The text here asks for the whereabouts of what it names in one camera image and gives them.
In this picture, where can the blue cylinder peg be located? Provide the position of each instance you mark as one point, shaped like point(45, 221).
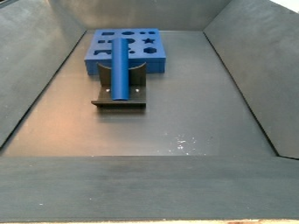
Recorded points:
point(118, 79)

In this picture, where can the dark curved cradle holder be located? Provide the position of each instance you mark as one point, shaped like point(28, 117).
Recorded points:
point(136, 88)

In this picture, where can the blue shape sorter block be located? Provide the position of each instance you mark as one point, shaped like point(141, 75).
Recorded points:
point(145, 49)

